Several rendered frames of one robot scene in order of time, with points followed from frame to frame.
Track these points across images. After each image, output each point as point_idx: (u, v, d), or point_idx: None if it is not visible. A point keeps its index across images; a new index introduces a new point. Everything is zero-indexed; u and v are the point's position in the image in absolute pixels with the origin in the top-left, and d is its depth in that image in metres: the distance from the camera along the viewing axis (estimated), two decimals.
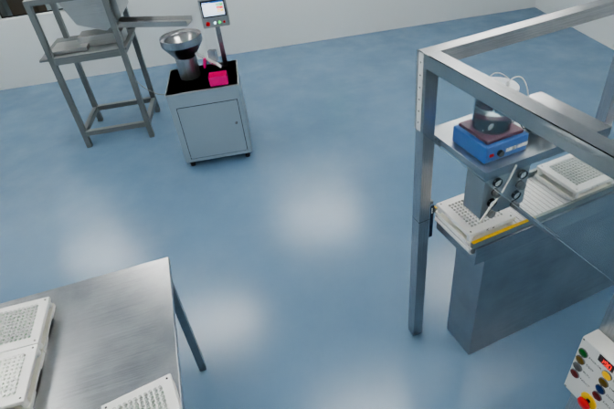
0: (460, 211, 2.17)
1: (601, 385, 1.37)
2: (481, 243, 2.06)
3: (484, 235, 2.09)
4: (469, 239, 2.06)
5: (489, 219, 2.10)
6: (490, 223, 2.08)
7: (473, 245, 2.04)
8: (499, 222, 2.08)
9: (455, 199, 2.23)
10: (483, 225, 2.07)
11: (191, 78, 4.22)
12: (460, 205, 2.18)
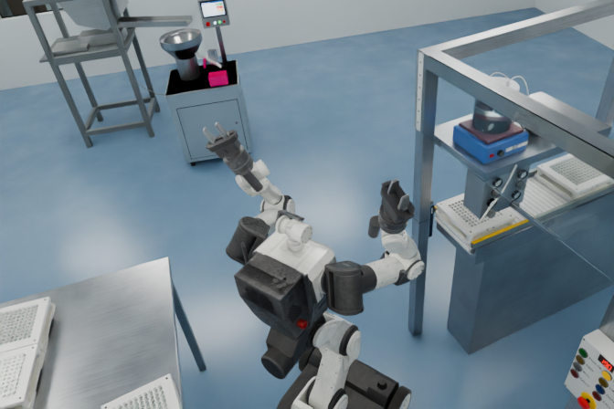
0: (460, 211, 2.17)
1: (601, 385, 1.37)
2: (481, 243, 2.06)
3: (484, 235, 2.09)
4: (469, 239, 2.06)
5: (489, 219, 2.10)
6: (490, 223, 2.08)
7: (473, 245, 2.04)
8: (499, 222, 2.08)
9: (455, 199, 2.23)
10: (483, 225, 2.07)
11: (191, 78, 4.22)
12: (460, 205, 2.18)
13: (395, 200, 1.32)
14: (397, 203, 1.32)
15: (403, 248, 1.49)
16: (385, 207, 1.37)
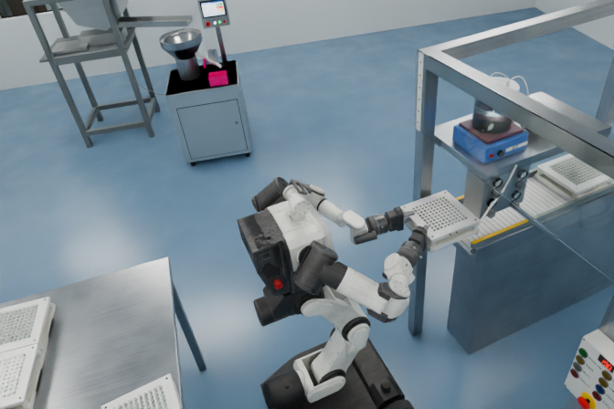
0: (424, 214, 2.08)
1: (601, 385, 1.37)
2: (481, 243, 2.06)
3: (448, 239, 2.00)
4: (430, 244, 1.97)
5: (452, 223, 2.01)
6: (453, 226, 1.99)
7: (473, 245, 2.04)
8: (462, 226, 1.99)
9: (419, 202, 2.14)
10: (447, 229, 1.98)
11: (191, 78, 4.22)
12: (424, 209, 2.10)
13: None
14: None
15: (395, 260, 1.80)
16: None
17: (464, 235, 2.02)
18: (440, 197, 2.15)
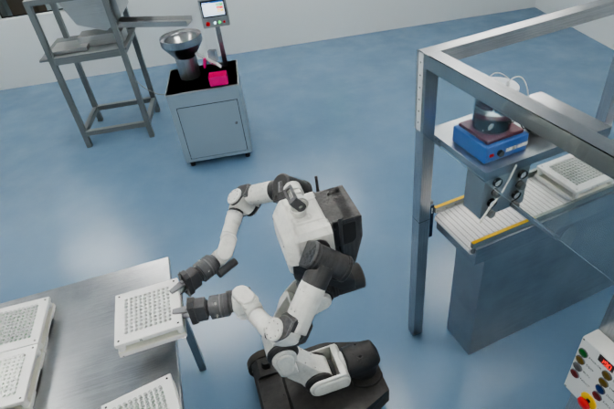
0: (163, 311, 1.80)
1: (601, 385, 1.37)
2: (481, 243, 2.06)
3: None
4: None
5: (142, 296, 1.87)
6: (146, 289, 1.88)
7: (473, 245, 2.04)
8: (137, 289, 1.89)
9: (156, 328, 1.73)
10: (154, 287, 1.89)
11: (191, 78, 4.22)
12: (158, 316, 1.77)
13: (185, 286, 1.89)
14: (185, 283, 1.89)
15: (224, 240, 1.98)
16: (199, 281, 1.92)
17: None
18: (128, 332, 1.73)
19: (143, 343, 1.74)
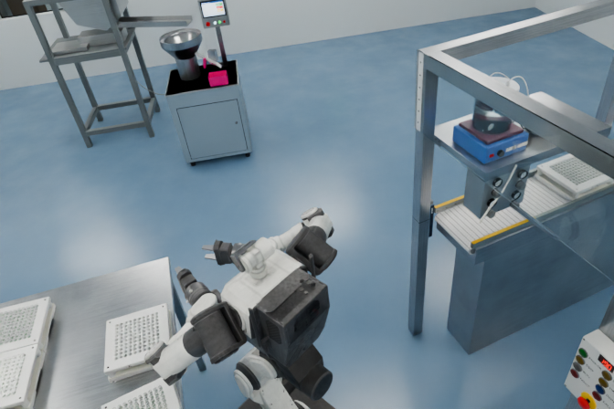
0: (152, 337, 1.85)
1: (601, 385, 1.37)
2: (481, 243, 2.06)
3: None
4: None
5: (132, 321, 1.92)
6: (136, 315, 1.94)
7: (473, 245, 2.04)
8: (127, 315, 1.95)
9: (145, 354, 1.79)
10: (144, 312, 1.95)
11: (191, 78, 4.22)
12: (147, 342, 1.83)
13: None
14: None
15: None
16: (228, 260, 2.00)
17: None
18: (118, 359, 1.78)
19: (132, 369, 1.79)
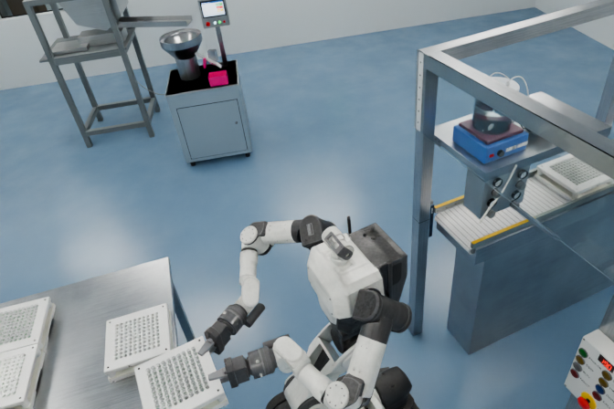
0: (152, 337, 1.85)
1: (601, 385, 1.37)
2: (481, 243, 2.06)
3: None
4: None
5: (132, 321, 1.92)
6: (136, 315, 1.94)
7: (473, 245, 2.04)
8: (127, 315, 1.95)
9: (145, 354, 1.79)
10: (144, 312, 1.95)
11: (191, 78, 4.22)
12: (147, 342, 1.83)
13: (214, 344, 1.67)
14: (214, 340, 1.67)
15: (246, 285, 1.78)
16: (228, 336, 1.71)
17: None
18: (118, 359, 1.78)
19: (132, 369, 1.79)
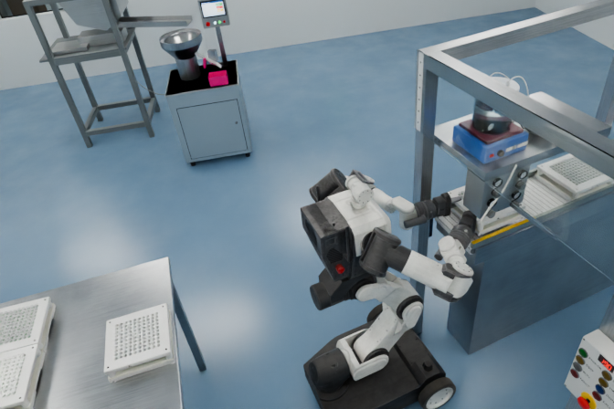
0: (152, 337, 1.85)
1: (601, 385, 1.37)
2: (481, 243, 2.06)
3: None
4: None
5: (132, 321, 1.92)
6: (136, 315, 1.94)
7: (473, 245, 2.04)
8: (127, 315, 1.95)
9: (145, 354, 1.79)
10: (144, 312, 1.95)
11: (191, 78, 4.22)
12: (147, 342, 1.83)
13: None
14: None
15: (450, 242, 1.87)
16: None
17: None
18: (118, 359, 1.78)
19: (132, 369, 1.79)
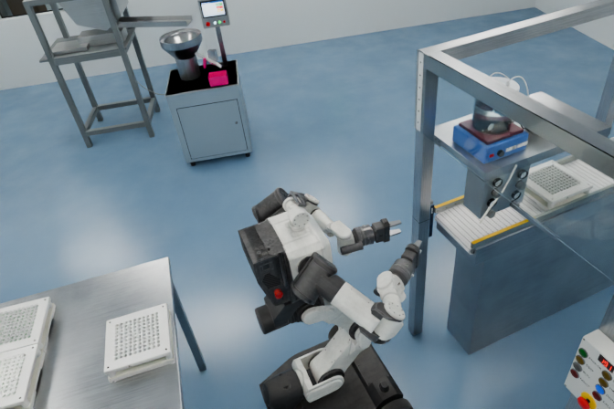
0: (152, 337, 1.85)
1: (601, 385, 1.37)
2: (481, 243, 2.06)
3: None
4: None
5: (132, 321, 1.92)
6: (136, 315, 1.94)
7: (473, 245, 2.04)
8: (127, 315, 1.95)
9: (145, 354, 1.79)
10: (144, 312, 1.95)
11: (191, 78, 4.22)
12: (147, 342, 1.83)
13: None
14: None
15: (388, 278, 1.79)
16: None
17: None
18: (118, 359, 1.78)
19: (132, 369, 1.79)
